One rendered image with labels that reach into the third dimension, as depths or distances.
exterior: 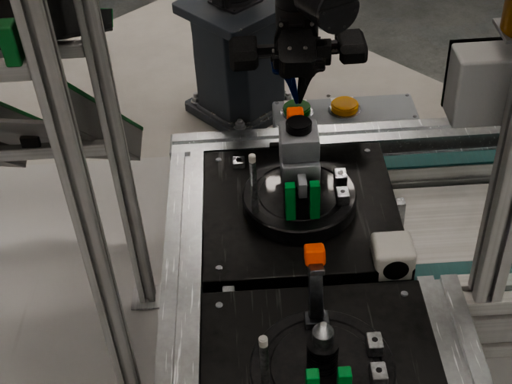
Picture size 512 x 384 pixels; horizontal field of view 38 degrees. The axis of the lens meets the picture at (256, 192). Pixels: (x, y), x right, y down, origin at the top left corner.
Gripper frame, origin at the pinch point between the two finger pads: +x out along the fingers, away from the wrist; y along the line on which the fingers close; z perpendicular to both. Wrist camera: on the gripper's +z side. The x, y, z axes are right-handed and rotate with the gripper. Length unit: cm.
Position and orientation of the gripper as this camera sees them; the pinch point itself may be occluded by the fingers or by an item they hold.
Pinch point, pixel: (297, 81)
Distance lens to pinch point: 105.4
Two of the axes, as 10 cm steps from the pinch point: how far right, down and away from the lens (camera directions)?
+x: 0.5, 7.6, 6.5
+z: 0.4, 6.4, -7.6
